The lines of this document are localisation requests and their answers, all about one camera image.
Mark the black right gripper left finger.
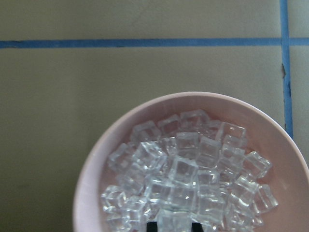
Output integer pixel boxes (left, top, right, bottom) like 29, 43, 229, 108
146, 222, 157, 232

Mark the pile of ice cubes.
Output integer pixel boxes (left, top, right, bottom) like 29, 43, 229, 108
100, 109, 278, 232

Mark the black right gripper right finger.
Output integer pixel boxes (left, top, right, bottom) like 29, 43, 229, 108
191, 222, 203, 232

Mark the pink bowl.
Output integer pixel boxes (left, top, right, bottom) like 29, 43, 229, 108
73, 92, 309, 232

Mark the clear ice cube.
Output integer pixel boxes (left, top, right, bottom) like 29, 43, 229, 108
156, 209, 192, 232

